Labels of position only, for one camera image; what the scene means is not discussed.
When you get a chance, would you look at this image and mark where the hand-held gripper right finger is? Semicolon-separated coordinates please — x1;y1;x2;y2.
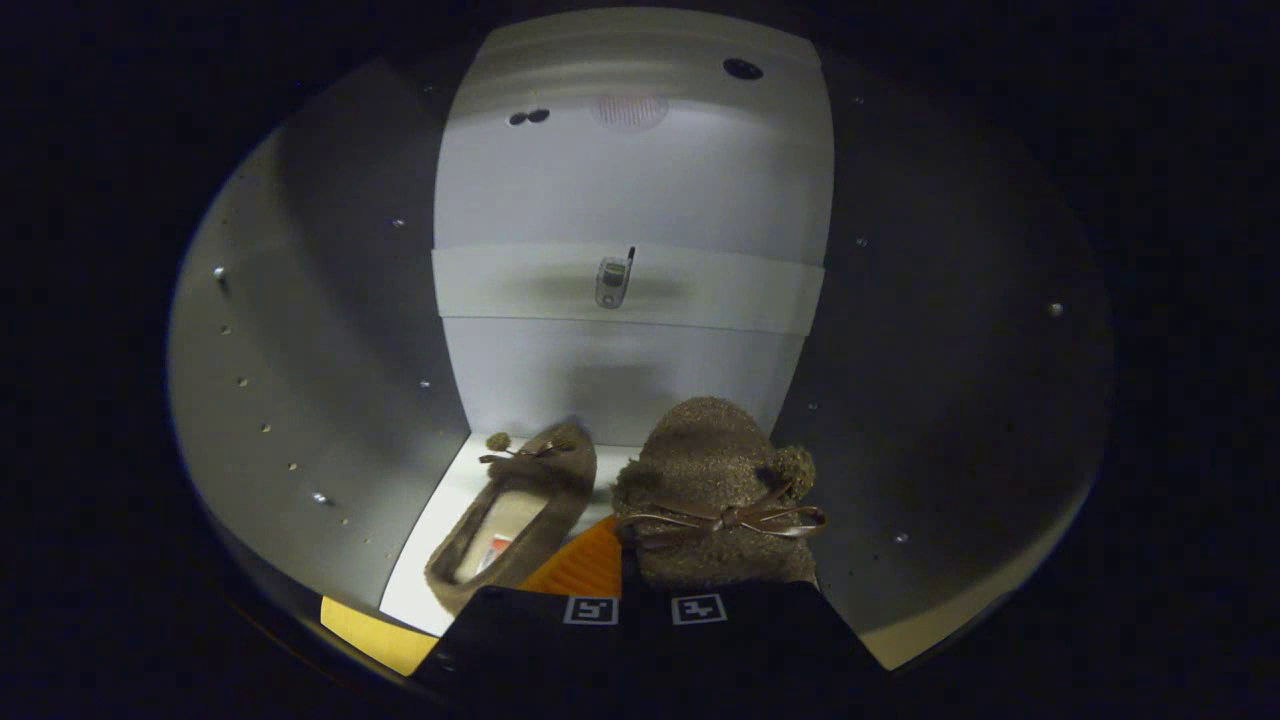
640;580;891;706

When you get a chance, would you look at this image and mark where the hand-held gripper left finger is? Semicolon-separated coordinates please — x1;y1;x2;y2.
412;515;643;706

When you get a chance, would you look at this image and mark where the brown fuzzy shoe with bow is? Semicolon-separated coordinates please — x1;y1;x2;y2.
424;420;599;617
611;396;830;592

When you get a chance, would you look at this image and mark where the grey shoe cabinet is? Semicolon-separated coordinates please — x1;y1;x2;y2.
165;5;1116;676

